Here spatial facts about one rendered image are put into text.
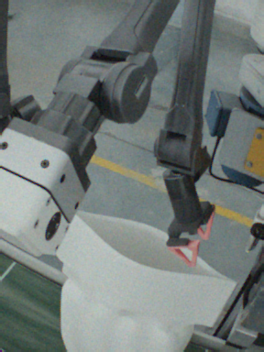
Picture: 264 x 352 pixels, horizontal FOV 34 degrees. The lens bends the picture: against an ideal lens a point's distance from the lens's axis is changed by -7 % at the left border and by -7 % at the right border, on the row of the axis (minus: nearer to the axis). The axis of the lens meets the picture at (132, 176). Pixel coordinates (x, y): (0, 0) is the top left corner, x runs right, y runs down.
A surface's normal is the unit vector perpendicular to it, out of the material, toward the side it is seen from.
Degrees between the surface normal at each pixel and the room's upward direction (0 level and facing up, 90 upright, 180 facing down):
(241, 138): 90
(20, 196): 30
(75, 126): 44
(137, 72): 78
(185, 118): 72
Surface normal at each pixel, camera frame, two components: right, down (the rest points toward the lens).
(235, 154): -0.41, 0.52
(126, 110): 0.86, 0.26
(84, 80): -0.29, -0.48
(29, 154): -0.07, -0.40
